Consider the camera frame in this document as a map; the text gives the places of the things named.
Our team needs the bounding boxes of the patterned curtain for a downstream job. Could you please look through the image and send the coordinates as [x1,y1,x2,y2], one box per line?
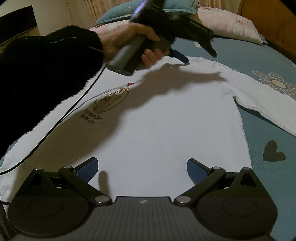
[86,0,240,22]

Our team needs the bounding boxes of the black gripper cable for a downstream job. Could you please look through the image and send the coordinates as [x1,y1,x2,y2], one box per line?
[0,63,108,175]

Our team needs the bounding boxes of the white long-sleeve shirt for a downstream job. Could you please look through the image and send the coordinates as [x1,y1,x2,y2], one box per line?
[1,57,295,201]

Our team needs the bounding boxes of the wall-mounted black television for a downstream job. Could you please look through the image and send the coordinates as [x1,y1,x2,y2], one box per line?
[0,6,38,45]

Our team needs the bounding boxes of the black fleece left sleeve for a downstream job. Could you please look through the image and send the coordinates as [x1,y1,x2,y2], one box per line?
[1,26,104,155]

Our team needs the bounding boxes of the wooden headboard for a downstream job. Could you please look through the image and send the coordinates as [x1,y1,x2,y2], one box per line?
[237,0,296,62]

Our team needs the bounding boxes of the teal pillow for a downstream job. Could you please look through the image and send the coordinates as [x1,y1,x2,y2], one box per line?
[94,0,198,26]

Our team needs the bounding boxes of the teal floral bed sheet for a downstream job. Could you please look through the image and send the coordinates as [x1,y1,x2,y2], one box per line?
[0,34,296,241]

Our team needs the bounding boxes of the person's left hand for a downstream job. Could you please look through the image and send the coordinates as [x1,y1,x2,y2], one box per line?
[98,23,170,69]

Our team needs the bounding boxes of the pink floral folded quilt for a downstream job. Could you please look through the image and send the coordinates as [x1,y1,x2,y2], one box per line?
[92,4,265,45]

